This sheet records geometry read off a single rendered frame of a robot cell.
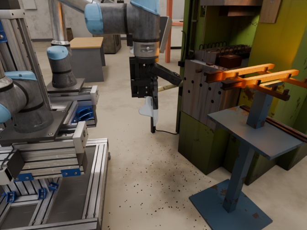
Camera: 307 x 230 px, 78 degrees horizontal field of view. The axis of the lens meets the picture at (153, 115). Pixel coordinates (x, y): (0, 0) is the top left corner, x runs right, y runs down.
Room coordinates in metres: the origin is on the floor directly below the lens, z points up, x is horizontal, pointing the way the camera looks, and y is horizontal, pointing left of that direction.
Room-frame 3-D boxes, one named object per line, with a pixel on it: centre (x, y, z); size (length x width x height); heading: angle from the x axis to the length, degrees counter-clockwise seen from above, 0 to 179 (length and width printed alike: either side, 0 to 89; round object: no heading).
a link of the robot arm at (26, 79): (0.69, 0.52, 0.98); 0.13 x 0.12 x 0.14; 0
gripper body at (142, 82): (0.57, 0.03, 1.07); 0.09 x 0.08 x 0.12; 98
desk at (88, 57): (4.07, 1.37, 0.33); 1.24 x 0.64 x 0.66; 11
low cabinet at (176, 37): (7.89, -0.91, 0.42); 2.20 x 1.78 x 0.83; 8
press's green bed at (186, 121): (1.46, -0.58, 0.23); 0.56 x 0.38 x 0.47; 123
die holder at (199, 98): (1.46, -0.58, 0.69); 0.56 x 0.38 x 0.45; 123
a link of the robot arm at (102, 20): (0.58, 0.12, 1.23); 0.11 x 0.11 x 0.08; 0
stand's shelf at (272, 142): (0.84, -0.53, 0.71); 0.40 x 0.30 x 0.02; 26
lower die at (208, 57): (1.50, -0.54, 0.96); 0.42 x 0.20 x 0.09; 123
